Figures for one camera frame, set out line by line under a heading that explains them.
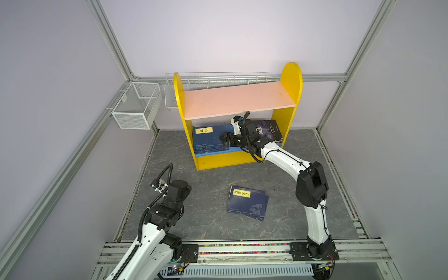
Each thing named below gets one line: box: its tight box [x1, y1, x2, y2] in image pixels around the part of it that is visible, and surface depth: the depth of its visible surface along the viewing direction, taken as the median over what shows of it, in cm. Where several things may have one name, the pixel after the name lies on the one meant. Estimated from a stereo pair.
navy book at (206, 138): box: [192, 122, 230, 155], surface depth 92 cm
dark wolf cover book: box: [253, 119, 283, 143], surface depth 98 cm
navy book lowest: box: [226, 185, 269, 222], surface depth 88 cm
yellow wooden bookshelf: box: [173, 61, 304, 171], surface depth 77 cm
